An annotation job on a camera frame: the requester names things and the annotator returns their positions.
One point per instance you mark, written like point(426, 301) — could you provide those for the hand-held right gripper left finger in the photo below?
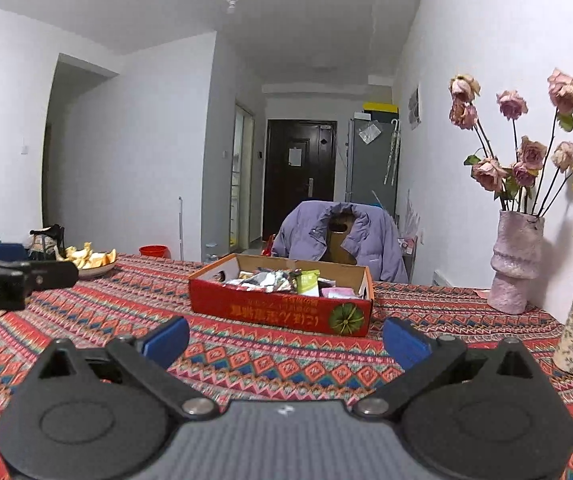
point(166, 342)

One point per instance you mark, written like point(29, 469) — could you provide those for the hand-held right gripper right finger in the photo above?
point(406, 342)

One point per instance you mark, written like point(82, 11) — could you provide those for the red cardboard box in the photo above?
point(266, 310)

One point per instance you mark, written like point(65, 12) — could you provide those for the pile of assorted snack packets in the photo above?
point(276, 282)

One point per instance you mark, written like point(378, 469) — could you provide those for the bowl of fruit peels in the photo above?
point(84, 257)

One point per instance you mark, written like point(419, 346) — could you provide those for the wooden plate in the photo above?
point(96, 272)

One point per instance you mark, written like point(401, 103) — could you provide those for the white radiator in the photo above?
point(442, 278)

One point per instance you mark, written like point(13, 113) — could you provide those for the cluttered side rack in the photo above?
point(409, 255)

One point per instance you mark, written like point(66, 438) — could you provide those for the red bucket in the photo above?
point(154, 251)

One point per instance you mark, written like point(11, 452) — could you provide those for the brown chair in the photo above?
point(336, 250)

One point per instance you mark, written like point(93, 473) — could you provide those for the white mop pole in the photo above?
point(181, 225)

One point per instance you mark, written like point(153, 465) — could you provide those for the pink textured vase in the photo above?
point(513, 260)

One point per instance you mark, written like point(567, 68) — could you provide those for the red bag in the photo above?
point(269, 247)

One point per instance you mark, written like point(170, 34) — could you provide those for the purple puffer jacket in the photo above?
point(301, 235)

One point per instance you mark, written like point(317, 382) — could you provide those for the grey refrigerator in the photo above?
point(366, 175)

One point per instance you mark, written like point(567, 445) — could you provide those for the glass interior door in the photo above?
point(243, 185)

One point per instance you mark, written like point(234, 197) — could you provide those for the black entrance door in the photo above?
point(279, 200)

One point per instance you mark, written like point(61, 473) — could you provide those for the white folded umbrella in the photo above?
point(391, 152)

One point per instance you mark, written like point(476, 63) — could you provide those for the clear plastic bag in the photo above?
point(369, 133)

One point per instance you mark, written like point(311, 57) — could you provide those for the white paper notice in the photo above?
point(295, 157)

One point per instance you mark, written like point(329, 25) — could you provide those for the bunch of dried pink roses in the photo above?
point(531, 152)

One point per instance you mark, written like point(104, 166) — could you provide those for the yellow and dark box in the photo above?
point(379, 107)

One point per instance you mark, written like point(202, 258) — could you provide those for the ceiling lamp holder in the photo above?
point(231, 5)

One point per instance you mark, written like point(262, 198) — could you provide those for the wall picture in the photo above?
point(415, 107)

